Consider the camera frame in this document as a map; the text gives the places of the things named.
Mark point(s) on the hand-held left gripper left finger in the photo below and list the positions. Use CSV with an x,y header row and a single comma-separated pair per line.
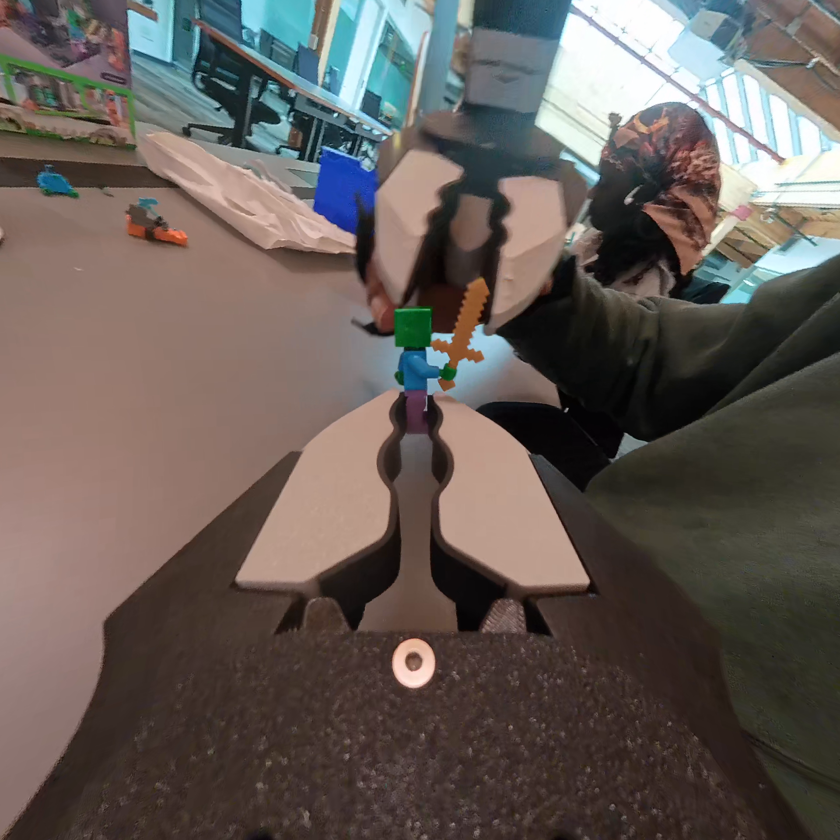
x,y
321,518

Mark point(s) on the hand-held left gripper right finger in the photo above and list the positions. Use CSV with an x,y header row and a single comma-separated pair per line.
x,y
508,518

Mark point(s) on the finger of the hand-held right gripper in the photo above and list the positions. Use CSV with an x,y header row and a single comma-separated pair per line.
x,y
531,243
403,216

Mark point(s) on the gold toy sword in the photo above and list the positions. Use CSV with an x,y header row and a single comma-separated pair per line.
x,y
466,328

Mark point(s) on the green headed toy minifigure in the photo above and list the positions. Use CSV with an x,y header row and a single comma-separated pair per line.
x,y
412,328

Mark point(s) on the small orange grey brick model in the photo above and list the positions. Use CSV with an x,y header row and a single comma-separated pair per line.
x,y
154,226

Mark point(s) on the small blue toy creature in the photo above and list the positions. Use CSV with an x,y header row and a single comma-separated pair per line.
x,y
56,184

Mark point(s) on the person's right forearm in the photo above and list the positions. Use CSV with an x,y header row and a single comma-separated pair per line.
x,y
656,354

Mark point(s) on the person's right hand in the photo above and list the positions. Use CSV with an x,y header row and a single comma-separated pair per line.
x,y
382,302

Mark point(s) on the blue plastic bin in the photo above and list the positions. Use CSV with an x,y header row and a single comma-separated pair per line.
x,y
341,184

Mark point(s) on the white crumpled paper bag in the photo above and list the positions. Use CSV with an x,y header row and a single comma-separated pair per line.
x,y
243,197

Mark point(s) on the wooden top office table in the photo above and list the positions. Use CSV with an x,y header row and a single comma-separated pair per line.
x,y
295,85

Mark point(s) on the black office chair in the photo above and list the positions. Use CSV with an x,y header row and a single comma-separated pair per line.
x,y
226,85

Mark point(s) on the dark green hoodie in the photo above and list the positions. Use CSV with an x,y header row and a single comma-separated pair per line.
x,y
754,558

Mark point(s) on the brick set cardboard box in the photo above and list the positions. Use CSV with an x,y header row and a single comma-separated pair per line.
x,y
59,85

